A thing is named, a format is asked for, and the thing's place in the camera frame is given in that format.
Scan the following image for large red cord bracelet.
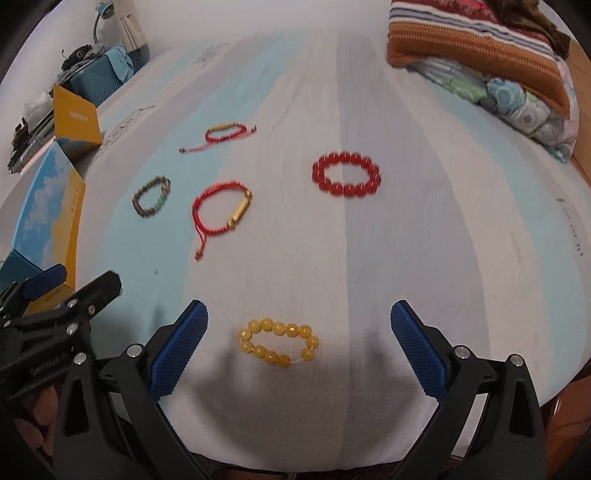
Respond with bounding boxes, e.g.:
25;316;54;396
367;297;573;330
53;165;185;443
191;181;254;263

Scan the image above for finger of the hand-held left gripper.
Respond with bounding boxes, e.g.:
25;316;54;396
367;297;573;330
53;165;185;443
65;271;123;324
0;264;68;319

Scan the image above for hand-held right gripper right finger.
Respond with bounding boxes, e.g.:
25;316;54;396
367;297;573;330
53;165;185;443
390;299;548;480

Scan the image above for silver device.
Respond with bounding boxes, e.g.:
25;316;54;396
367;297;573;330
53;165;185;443
7;115;58;174

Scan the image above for brown garment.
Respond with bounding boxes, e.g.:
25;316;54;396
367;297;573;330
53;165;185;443
489;0;573;58

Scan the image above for black clutter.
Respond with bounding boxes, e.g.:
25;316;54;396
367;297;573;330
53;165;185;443
60;44;100;70

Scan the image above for striped folded blanket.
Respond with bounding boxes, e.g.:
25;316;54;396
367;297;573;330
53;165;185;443
387;0;573;116

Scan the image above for small red cord bracelet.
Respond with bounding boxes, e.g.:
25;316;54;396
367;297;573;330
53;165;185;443
178;121;258;154

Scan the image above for striped bed sheet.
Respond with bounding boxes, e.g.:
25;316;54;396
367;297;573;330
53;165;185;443
0;32;591;467

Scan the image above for sky print box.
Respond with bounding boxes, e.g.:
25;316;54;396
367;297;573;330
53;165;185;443
0;141;88;305

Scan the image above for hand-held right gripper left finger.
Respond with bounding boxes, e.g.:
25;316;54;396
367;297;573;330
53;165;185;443
52;299;222;480

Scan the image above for brown green bead bracelet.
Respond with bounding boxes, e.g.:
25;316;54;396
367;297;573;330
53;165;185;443
131;175;172;217

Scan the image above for teal storage box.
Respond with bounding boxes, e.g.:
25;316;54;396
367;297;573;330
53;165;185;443
62;51;125;104

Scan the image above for person's left hand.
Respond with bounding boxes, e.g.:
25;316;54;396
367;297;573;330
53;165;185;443
13;385;61;445

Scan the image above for red bead bracelet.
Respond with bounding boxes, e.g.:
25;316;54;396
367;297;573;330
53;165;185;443
311;151;382;198

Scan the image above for yellow bead bracelet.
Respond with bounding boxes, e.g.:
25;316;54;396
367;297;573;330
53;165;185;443
238;318;321;368

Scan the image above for floral quilt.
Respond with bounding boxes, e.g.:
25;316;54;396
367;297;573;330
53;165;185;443
406;58;580;162

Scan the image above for blue cloth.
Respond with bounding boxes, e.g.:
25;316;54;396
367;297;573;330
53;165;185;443
104;45;136;84

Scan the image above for yellow cardboard box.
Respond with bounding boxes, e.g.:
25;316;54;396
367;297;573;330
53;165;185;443
52;84;103;160

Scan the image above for blue desk lamp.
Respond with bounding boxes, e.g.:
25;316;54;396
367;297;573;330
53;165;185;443
92;0;116;44

